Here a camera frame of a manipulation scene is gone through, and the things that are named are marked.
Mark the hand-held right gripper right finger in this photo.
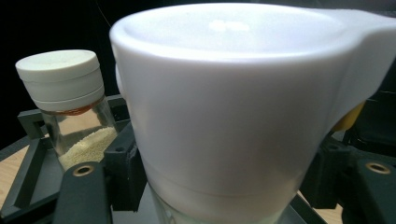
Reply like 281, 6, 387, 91
300, 136, 396, 224

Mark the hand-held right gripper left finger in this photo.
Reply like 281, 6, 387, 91
52, 122, 148, 224

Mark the grey corner rack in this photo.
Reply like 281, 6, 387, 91
0, 94, 329, 224

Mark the round-lid jar with yellow powder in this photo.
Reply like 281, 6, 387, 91
15, 49, 119, 172

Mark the white flip-lid jar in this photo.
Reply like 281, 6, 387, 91
109, 3, 396, 224

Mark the yellow object behind cup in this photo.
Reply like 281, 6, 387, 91
330, 101, 366, 133

